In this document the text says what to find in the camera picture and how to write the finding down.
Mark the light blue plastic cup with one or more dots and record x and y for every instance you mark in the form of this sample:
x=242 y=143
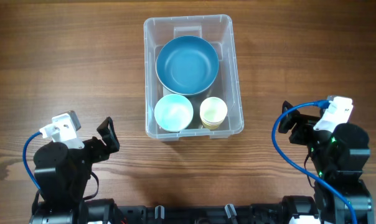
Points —
x=173 y=113

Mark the clear plastic storage container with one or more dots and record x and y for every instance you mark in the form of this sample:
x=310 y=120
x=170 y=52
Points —
x=218 y=31

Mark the cream plastic cup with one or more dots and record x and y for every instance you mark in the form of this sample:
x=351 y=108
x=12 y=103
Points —
x=213 y=110

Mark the yellow plastic cup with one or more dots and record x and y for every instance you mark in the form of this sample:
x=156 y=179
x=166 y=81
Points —
x=210 y=126

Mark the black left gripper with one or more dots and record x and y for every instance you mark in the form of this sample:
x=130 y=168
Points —
x=98 y=144

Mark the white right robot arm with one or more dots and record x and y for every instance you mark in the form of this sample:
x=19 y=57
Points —
x=338 y=149

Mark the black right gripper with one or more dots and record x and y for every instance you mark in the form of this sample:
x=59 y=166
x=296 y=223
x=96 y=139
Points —
x=300 y=125

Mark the dark blue bowl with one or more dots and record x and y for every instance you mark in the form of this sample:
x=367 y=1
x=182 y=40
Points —
x=187 y=65

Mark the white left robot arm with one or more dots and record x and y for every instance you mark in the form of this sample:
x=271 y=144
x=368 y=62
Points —
x=62 y=173

